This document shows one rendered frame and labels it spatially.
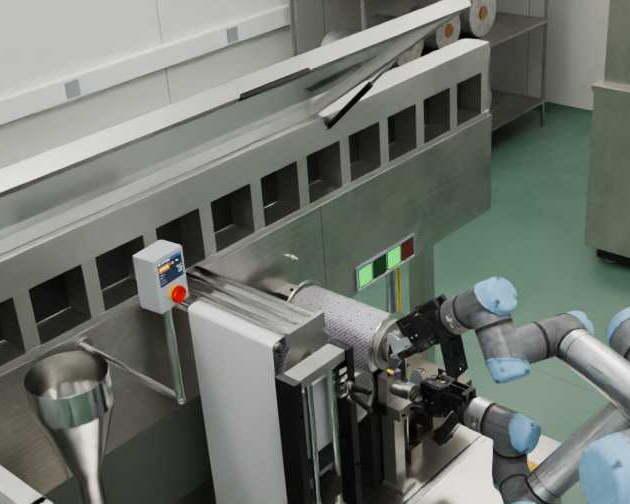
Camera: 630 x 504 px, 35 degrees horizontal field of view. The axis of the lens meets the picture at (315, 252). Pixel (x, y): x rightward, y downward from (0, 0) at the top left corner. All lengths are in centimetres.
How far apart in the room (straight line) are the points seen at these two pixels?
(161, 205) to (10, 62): 258
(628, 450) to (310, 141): 109
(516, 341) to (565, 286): 306
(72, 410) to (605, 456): 84
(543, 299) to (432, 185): 216
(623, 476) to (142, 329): 102
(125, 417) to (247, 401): 28
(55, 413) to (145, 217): 51
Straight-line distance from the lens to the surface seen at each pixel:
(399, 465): 232
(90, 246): 196
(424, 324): 205
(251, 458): 213
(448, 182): 283
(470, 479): 239
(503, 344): 190
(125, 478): 224
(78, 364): 179
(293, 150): 229
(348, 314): 221
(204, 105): 152
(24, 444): 203
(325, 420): 193
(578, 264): 517
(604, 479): 163
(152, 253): 166
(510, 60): 729
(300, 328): 189
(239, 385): 202
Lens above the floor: 245
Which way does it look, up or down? 27 degrees down
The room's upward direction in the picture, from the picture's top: 4 degrees counter-clockwise
